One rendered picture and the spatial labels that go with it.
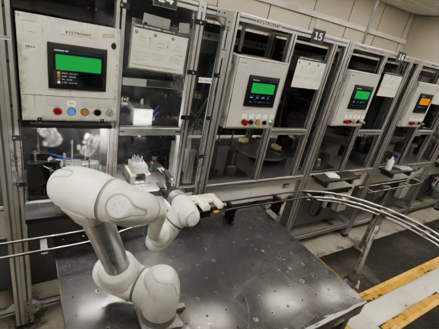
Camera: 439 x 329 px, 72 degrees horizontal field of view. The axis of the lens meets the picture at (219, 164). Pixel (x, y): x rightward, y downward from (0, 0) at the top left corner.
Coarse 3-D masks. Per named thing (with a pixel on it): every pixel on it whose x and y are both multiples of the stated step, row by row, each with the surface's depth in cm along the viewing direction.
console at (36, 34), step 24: (24, 24) 125; (48, 24) 129; (72, 24) 133; (24, 48) 128; (48, 48) 132; (72, 48) 136; (96, 48) 141; (24, 72) 132; (48, 72) 136; (24, 96) 136; (48, 96) 141; (72, 96) 146; (96, 96) 151; (48, 120) 145; (72, 120) 150; (96, 120) 156
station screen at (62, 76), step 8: (56, 48) 132; (80, 56) 138; (88, 56) 140; (96, 56) 141; (56, 72) 136; (64, 72) 138; (72, 72) 139; (80, 72) 141; (88, 72) 143; (56, 80) 137; (64, 80) 139; (72, 80) 141; (80, 80) 142; (88, 80) 144; (96, 80) 146
